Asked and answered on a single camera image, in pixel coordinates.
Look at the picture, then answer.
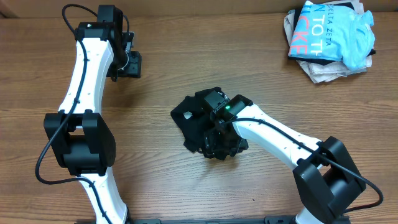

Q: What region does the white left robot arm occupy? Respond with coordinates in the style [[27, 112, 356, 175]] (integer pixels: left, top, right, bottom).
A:
[[35, 5, 142, 223]]

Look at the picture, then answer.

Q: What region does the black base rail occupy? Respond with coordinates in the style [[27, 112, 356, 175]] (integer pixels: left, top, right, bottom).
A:
[[126, 215, 295, 224]]

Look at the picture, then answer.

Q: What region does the light blue printed t-shirt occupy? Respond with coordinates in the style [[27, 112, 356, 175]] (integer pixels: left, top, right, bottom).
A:
[[288, 0, 376, 70]]

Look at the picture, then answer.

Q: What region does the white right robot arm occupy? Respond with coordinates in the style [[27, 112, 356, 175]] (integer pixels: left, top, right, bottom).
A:
[[201, 91, 366, 223]]

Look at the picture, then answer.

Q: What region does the black t-shirt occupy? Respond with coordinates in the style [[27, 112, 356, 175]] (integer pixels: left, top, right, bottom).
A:
[[170, 87, 234, 154]]

